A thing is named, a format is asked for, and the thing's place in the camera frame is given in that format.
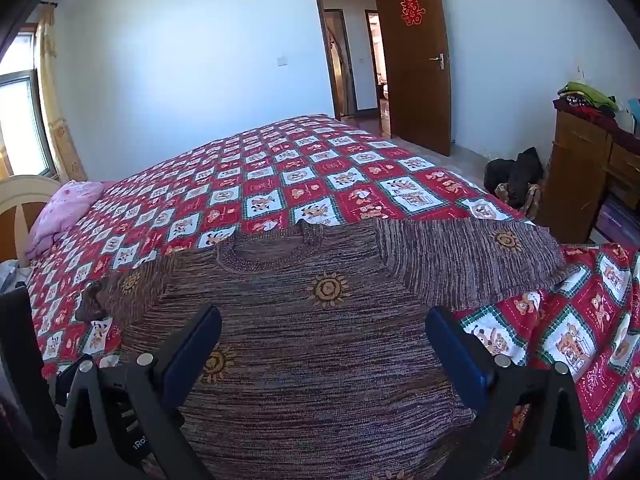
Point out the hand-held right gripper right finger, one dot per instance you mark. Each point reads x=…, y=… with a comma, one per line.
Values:
x=457, y=355

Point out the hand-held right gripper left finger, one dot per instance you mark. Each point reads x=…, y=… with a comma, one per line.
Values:
x=192, y=355

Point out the brown knit sweater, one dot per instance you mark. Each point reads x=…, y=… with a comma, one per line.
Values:
x=310, y=360

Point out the pink pillow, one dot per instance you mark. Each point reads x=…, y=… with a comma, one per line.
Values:
x=65, y=205

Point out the cream wooden headboard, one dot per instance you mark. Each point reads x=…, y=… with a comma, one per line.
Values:
x=15, y=195

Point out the brown patterned bag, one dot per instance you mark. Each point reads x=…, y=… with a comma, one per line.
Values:
x=520, y=197

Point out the black bag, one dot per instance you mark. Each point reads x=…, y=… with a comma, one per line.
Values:
x=525, y=170

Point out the red printed patchwork blanket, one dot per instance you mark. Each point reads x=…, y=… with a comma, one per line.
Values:
x=280, y=170

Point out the purple storage box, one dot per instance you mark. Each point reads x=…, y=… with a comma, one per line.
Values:
x=617, y=220

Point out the wooden desk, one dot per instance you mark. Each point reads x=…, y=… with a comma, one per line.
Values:
x=575, y=170

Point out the window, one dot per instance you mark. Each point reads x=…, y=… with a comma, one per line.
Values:
x=20, y=120

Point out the yellow patterned curtain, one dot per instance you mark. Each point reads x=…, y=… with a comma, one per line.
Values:
x=52, y=100

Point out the brown wooden door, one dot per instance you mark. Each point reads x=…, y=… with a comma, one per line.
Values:
x=415, y=85

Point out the dark red cloth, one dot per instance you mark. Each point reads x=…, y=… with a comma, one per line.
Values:
x=592, y=112

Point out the green cloth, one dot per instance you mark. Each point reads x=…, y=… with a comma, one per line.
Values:
x=587, y=92

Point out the red paper door decoration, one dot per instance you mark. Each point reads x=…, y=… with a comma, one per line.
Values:
x=412, y=10

